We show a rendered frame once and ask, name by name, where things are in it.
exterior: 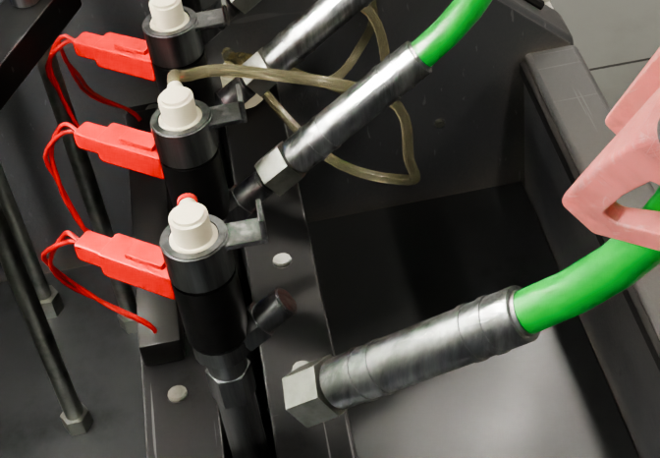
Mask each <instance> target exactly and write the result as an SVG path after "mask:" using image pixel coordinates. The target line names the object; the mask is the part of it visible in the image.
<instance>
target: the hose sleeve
mask: <svg viewBox="0 0 660 458"><path fill-rule="evenodd" d="M521 289H522V287H520V286H517V285H514V286H510V287H508V288H505V289H503V290H500V291H498V292H495V293H493V294H488V295H483V296H481V297H478V298H477V299H476V300H475V301H472V302H470V303H463V304H461V305H458V306H456V307H455V308H454V309H452V310H450V311H447V312H445V313H442V314H440V315H437V316H434V317H432V318H429V319H427V320H424V321H422V322H419V323H417V324H414V325H412V326H409V327H407V328H404V329H402V330H399V331H396V332H394V333H391V334H389V335H386V336H384V337H381V338H377V339H372V340H370V341H367V342H366V343H365V344H364V345H361V346H356V347H353V348H351V349H349V350H348V351H347V352H345V353H342V354H340V355H337V356H335V357H332V358H330V359H327V360H326V361H325V362H324V363H323V364H322V366H321V368H320V374H319V382H320V387H321V390H322V392H323V394H324V396H325V398H326V399H327V400H328V401H329V402H330V403H331V404H332V405H333V406H335V407H336V408H338V409H342V410H344V409H348V408H351V407H354V406H356V405H358V404H361V403H364V402H365V403H367V402H371V401H374V400H377V399H378V398H379V397H381V396H387V395H391V394H394V393H396V392H397V391H398V390H400V389H403V388H406V387H408V386H411V385H414V384H417V383H420V382H422V381H425V380H428V379H430V378H432V377H435V376H438V375H441V374H444V373H446V372H451V371H454V370H456V369H459V368H462V367H465V366H467V365H470V364H473V363H480V362H483V361H486V360H489V358H490V357H492V356H495V355H497V356H499V355H503V354H506V353H509V352H510V351H511V350H512V349H515V348H517V347H520V346H522V345H525V344H528V343H530V342H533V341H535V340H536V339H537V338H538V337H539V334H540V331H539V332H537V333H535V334H533V333H529V332H528V331H527V330H525V329H524V328H523V326H522V325H521V323H520V321H519V319H518V317H517V315H516V311H515V307H514V298H515V294H516V293H517V291H519V290H521Z"/></svg>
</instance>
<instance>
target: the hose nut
mask: <svg viewBox="0 0 660 458"><path fill-rule="evenodd" d="M332 357H333V356H332V355H331V354H330V355H327V356H325V357H322V358H320V359H317V360H315V361H312V362H310V363H307V364H305V365H302V366H300V367H298V368H296V369H295V370H294V371H292V372H290V373H289V374H287V375H286V376H284V377H283V378H282V381H283V389H284V398H285V406H286V410H287V411H288V412H289V413H290V414H292V415H293V416H294V417H295V418H296V419H297V420H299V421H300V422H301V423H302V424H303V425H304V426H305V427H307V428H309V427H311V426H314V425H317V424H320V423H323V422H325V421H328V420H331V419H334V418H337V417H339V416H340V415H342V414H343V413H344V412H345V411H347V410H348V409H349V408H348V409H344V410H342V409H338V408H336V407H335V406H333V405H332V404H331V403H330V402H329V401H328V400H327V399H326V398H325V396H324V394H323V392H322V390H321V387H320V382H319V374H320V368H321V366H322V364H323V363H324V362H325V361H326V360H327V359H330V358H332Z"/></svg>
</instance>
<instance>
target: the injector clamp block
mask: <svg viewBox="0 0 660 458"><path fill-rule="evenodd" d="M246 113H247V122H246V123H242V124H237V125H232V126H227V127H225V129H226V136H227V142H228V149H229V154H230V161H231V167H232V173H233V180H234V185H235V184H236V185H237V186H238V185H239V184H240V183H241V182H242V181H243V180H244V179H245V178H246V177H248V176H249V175H250V174H251V173H253V172H254V171H256V169H255V167H254V165H255V164H256V162H257V161H258V160H259V159H260V158H261V157H263V156H264V155H265V154H266V153H267V152H269V151H270V150H271V149H272V148H274V147H275V146H276V145H277V144H278V143H280V142H281V141H283V142H284V141H285V140H286V139H288V138H289V136H288V131H287V127H286V124H285V123H284V122H283V121H282V120H281V119H280V117H279V116H278V115H277V114H276V113H275V112H274V111H273V109H272V108H271V107H270V106H269V105H268V104H267V103H266V101H265V100H264V99H263V100H262V101H261V102H260V103H258V104H257V105H256V106H254V107H252V108H249V109H246ZM262 208H263V213H264V218H265V223H266V229H267V236H268V243H266V244H260V245H255V246H250V247H244V250H245V257H246V263H247V275H248V281H249V288H250V293H251V300H252V301H253V302H255V303H257V302H259V301H260V300H261V299H263V298H264V297H265V296H267V295H268V294H269V293H271V292H272V291H273V290H275V289H276V288H283V289H285V290H286V291H287V292H289V293H290V294H291V296H292V297H293V298H294V300H295V302H296V304H297V313H296V314H295V315H293V316H292V317H291V318H289V319H288V320H287V321H285V322H284V323H283V324H281V325H280V326H279V327H277V328H276V330H275V331H274V333H273V335H272V336H271V337H270V338H269V339H267V340H266V341H265V342H263V343H262V344H261V345H259V346H258V347H257V348H255V350H256V354H257V358H258V361H259V365H260V370H261V374H262V378H263V382H264V386H265V391H266V396H267V402H268V407H267V409H266V410H265V411H264V413H262V414H261V415H260V416H261V420H262V423H263V427H264V431H265V435H266V439H267V443H268V447H269V451H270V455H271V458H358V456H357V452H356V447H355V442H354V438H353V433H352V428H351V424H350V419H349V414H348V410H347V411H345V412H344V413H343V414H342V415H340V416H339V417H337V418H334V419H331V420H328V421H325V422H323V423H320V424H317V425H314V426H311V427H309V428H307V427H305V426H304V425H303V424H302V423H301V422H300V421H299V420H297V419H296V418H295V417H294V416H293V415H292V414H290V413H289V412H288V411H287V410H286V406H285V398H284V389H283V381H282V378H283V377H284V376H286V375H287V374H289V373H290V372H292V371H294V370H295V369H296V368H298V367H300V366H302V365H305V364H307V363H310V362H312V361H315V360H317V359H320V358H322V357H325V356H327V355H330V354H331V355H332V356H333V357H335V356H336V355H335V350H334V346H333V341H332V336H331V332H330V327H329V322H328V318H327V313H326V310H325V305H324V300H323V296H322V291H321V286H320V282H319V277H318V272H317V268H316V263H315V258H314V254H313V249H312V244H311V241H310V236H309V231H308V227H307V222H306V218H305V213H304V208H303V200H302V195H301V191H300V186H299V182H297V183H296V184H294V185H293V187H292V188H290V189H289V190H288V191H287V192H285V193H284V194H283V195H282V196H279V195H277V194H276V193H275V192H274V194H273V195H271V196H270V197H269V198H268V199H266V200H265V201H264V202H262ZM183 330H184V340H185V350H186V355H185V358H184V359H182V360H178V361H173V362H168V363H163V364H158V365H153V366H146V365H145V364H144V363H143V360H142V357H141V355H140V358H141V375H142V392H143V409H144V425H145V442H146V458H233V456H232V452H231V449H230V445H229V441H228V438H227V434H226V432H225V428H224V425H223V421H222V418H221V414H220V411H219V407H218V404H217V401H216V400H215V399H214V398H213V397H212V395H211V391H210V388H209V384H208V381H207V377H206V374H205V370H206V367H205V366H203V365H201V364H200V363H199V362H198V361H197V359H196V358H195V356H194V352H193V347H192V345H191V344H190V343H189V341H188V338H187V334H186V332H185V329H184V325H183Z"/></svg>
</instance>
